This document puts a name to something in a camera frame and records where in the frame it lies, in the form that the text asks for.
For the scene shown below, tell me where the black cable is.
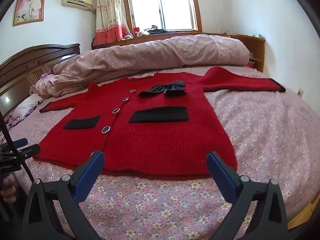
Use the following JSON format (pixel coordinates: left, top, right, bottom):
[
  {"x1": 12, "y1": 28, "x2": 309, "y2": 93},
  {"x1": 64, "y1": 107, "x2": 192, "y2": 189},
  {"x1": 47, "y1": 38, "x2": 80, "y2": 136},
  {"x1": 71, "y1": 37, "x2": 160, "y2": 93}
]
[{"x1": 0, "y1": 109, "x2": 36, "y2": 183}]

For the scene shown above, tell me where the person's left hand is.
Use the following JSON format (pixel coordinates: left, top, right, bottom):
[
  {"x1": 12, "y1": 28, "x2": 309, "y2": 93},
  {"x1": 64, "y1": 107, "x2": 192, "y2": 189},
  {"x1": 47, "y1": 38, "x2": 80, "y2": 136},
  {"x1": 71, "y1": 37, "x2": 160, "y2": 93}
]
[{"x1": 1, "y1": 174, "x2": 16, "y2": 204}]

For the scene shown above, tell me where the framed wedding photo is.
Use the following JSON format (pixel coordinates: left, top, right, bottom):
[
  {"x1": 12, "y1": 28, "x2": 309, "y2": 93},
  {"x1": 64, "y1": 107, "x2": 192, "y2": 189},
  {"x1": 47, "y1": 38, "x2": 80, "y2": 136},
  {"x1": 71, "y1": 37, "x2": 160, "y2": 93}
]
[{"x1": 13, "y1": 0, "x2": 44, "y2": 26}]

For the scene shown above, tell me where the red knit cardigan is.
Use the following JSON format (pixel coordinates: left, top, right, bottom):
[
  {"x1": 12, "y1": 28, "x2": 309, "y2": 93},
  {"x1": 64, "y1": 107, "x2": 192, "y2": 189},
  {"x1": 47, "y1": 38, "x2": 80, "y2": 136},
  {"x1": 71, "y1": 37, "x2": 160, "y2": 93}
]
[{"x1": 36, "y1": 67, "x2": 285, "y2": 180}]

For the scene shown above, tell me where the white wall air conditioner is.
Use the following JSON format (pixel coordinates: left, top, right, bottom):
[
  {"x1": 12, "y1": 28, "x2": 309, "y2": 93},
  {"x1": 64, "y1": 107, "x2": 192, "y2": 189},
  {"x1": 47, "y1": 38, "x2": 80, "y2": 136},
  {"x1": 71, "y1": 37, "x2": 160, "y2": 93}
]
[{"x1": 61, "y1": 0, "x2": 93, "y2": 10}]

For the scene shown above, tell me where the pink rolled duvet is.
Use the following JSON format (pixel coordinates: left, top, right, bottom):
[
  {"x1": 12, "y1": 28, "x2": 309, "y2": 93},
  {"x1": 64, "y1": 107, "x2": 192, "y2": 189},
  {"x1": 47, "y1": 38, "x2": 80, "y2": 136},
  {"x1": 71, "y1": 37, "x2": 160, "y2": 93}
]
[{"x1": 29, "y1": 34, "x2": 250, "y2": 98}]

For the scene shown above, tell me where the wooden bedside shelf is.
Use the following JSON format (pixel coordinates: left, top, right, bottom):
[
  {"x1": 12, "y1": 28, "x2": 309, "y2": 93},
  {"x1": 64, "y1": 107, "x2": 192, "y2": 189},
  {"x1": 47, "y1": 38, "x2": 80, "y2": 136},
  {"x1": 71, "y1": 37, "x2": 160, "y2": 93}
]
[{"x1": 208, "y1": 33, "x2": 265, "y2": 73}]

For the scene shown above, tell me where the clothes pile on windowsill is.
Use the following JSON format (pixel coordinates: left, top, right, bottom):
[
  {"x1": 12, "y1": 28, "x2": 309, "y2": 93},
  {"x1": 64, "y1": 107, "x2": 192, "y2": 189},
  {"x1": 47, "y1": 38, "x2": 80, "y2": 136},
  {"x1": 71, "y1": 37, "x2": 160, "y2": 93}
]
[{"x1": 136, "y1": 25, "x2": 174, "y2": 37}]

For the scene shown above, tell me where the dark wooden headboard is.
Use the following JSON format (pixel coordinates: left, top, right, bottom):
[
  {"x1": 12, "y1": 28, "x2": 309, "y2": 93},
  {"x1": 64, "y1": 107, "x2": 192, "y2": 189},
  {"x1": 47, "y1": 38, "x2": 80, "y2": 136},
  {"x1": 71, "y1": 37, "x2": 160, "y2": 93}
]
[{"x1": 1, "y1": 43, "x2": 80, "y2": 117}]

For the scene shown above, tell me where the white purple pillow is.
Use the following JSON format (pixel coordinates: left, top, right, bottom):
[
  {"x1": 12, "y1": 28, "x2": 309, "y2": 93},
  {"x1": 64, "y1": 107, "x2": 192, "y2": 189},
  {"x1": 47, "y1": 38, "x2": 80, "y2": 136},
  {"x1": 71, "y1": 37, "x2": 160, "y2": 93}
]
[{"x1": 7, "y1": 94, "x2": 44, "y2": 126}]

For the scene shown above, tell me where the wooden framed window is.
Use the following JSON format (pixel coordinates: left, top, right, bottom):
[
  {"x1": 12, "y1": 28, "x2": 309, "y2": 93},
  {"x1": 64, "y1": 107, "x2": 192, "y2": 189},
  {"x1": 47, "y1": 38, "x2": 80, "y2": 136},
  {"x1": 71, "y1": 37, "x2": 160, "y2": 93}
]
[{"x1": 123, "y1": 0, "x2": 202, "y2": 36}]

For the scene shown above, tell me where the cream and red curtain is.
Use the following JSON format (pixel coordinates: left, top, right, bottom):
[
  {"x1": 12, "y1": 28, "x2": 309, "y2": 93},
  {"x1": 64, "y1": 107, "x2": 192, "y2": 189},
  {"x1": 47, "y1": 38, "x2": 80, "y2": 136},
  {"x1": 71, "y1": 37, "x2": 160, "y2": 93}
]
[{"x1": 93, "y1": 0, "x2": 132, "y2": 46}]

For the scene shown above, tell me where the pink floral bed sheet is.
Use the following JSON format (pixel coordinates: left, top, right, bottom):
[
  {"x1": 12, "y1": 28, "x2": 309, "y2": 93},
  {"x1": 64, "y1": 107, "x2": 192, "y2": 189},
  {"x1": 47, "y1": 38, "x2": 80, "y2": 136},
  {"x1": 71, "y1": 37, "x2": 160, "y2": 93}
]
[{"x1": 4, "y1": 63, "x2": 320, "y2": 240}]

